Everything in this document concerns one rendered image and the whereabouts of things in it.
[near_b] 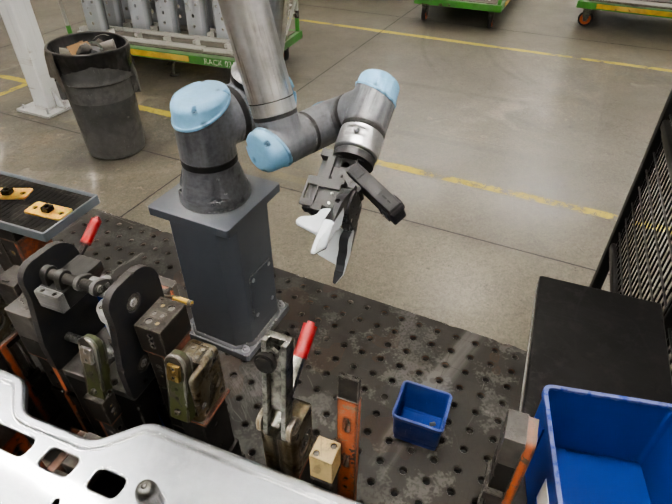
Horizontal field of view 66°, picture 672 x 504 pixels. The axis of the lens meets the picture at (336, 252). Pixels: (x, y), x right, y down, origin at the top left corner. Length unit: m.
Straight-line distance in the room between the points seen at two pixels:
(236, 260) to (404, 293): 1.48
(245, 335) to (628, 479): 0.85
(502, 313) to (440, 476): 1.45
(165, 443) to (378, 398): 0.55
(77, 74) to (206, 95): 2.58
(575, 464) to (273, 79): 0.71
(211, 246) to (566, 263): 2.13
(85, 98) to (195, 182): 2.62
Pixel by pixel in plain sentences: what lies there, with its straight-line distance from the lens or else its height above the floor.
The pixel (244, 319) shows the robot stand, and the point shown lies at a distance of 1.26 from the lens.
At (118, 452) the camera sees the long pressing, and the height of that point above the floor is 1.00.
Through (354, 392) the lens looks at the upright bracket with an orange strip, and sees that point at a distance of 0.66.
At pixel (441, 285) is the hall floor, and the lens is 2.58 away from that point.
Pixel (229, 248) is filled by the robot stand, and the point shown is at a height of 1.03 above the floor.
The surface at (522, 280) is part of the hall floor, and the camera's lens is 2.72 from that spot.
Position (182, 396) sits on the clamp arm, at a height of 1.04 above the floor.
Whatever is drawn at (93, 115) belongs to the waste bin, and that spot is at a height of 0.33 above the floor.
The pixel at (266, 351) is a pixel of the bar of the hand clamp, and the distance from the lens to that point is 0.66.
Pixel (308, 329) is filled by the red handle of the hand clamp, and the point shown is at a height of 1.15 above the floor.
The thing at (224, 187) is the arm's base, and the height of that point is 1.15.
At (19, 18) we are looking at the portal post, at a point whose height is 0.69.
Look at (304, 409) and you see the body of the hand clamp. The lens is 0.80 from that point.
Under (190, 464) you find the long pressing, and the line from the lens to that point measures 0.84.
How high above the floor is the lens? 1.71
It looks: 39 degrees down
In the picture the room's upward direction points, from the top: straight up
